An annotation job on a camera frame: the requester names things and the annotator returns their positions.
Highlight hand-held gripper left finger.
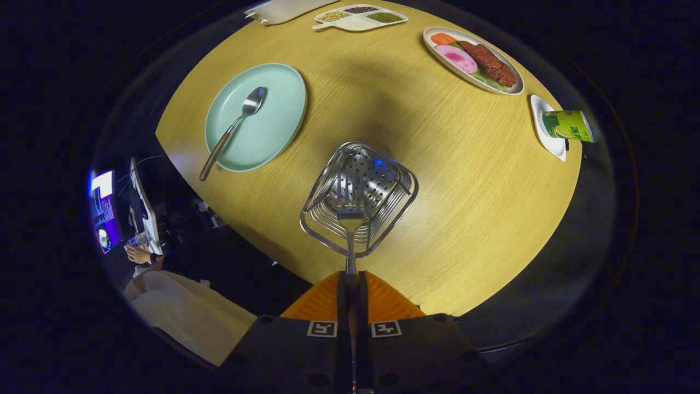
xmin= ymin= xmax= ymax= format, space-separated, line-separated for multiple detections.
xmin=219 ymin=271 xmax=351 ymax=394

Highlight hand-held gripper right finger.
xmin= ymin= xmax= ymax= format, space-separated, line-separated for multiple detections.
xmin=355 ymin=271 xmax=487 ymax=394

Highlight metal fork with wooden handle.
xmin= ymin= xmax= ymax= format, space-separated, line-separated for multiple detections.
xmin=328 ymin=169 xmax=368 ymax=275

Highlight metal spoon with wooden handle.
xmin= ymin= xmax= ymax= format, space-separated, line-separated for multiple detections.
xmin=199 ymin=86 xmax=267 ymax=182

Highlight white cloth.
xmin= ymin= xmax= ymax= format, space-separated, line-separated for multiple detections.
xmin=125 ymin=270 xmax=258 ymax=367

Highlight perforated metal basket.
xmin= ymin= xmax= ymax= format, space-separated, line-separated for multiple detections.
xmin=299 ymin=141 xmax=419 ymax=259

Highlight pale green round plate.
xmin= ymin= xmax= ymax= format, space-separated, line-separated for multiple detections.
xmin=205 ymin=63 xmax=308 ymax=173

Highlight glowing screen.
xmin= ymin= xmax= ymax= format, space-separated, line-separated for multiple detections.
xmin=89 ymin=171 xmax=122 ymax=255

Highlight white square coaster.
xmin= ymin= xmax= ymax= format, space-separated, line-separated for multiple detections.
xmin=529 ymin=95 xmax=569 ymax=162

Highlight green label drink bottle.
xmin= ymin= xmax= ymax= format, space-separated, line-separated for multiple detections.
xmin=541 ymin=109 xmax=599 ymax=144

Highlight green lettuce leaf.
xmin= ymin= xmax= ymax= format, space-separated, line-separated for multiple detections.
xmin=470 ymin=68 xmax=509 ymax=92

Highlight white oval plate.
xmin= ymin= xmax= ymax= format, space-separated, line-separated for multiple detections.
xmin=422 ymin=26 xmax=525 ymax=96

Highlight pink round food slice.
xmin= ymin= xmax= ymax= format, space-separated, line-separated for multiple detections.
xmin=435 ymin=44 xmax=479 ymax=74

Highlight brown meat pieces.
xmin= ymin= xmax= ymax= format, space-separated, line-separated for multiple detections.
xmin=457 ymin=40 xmax=517 ymax=88

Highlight white divided dish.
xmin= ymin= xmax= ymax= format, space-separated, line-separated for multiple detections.
xmin=312 ymin=4 xmax=409 ymax=32

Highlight white toaster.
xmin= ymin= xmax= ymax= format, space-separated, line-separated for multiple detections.
xmin=244 ymin=0 xmax=340 ymax=26

